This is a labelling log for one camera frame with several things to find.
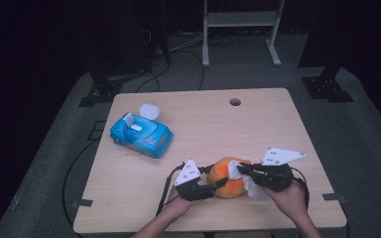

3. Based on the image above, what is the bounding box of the person's right hand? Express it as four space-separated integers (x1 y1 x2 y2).
263 180 310 222

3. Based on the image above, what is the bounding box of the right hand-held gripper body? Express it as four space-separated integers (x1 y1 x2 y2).
249 147 308 193

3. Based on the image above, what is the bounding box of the blue tissue pack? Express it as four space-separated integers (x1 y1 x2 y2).
109 102 175 159

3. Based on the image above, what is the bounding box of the person's left hand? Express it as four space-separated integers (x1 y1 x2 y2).
163 189 198 219

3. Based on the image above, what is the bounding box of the black stand base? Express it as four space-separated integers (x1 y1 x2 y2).
78 70 127 108
301 63 355 103

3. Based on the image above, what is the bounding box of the black floor cable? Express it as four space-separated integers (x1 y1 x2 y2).
62 138 96 238
135 56 172 93
175 49 206 91

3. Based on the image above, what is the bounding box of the right hand-held gripper cable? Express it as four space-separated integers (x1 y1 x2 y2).
291 167 311 213

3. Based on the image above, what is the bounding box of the hand-held gripper cable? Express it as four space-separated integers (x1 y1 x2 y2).
291 167 311 213
155 162 187 216

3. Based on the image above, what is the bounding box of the left hand-held gripper cable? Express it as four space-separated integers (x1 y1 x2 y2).
155 162 187 216

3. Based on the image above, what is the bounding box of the white metal stand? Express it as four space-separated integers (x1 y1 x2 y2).
201 0 286 67

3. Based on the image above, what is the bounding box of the white tissue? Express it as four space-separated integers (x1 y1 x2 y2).
227 160 269 201

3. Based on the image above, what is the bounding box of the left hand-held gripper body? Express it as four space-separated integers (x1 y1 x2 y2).
174 159 217 202

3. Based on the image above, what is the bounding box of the orange plush toy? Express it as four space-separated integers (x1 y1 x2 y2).
206 156 251 199

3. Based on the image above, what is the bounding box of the black tape strip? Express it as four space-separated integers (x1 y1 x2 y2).
321 192 346 203
70 198 94 208

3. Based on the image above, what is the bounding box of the white floor cable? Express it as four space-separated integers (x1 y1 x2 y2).
168 33 206 54

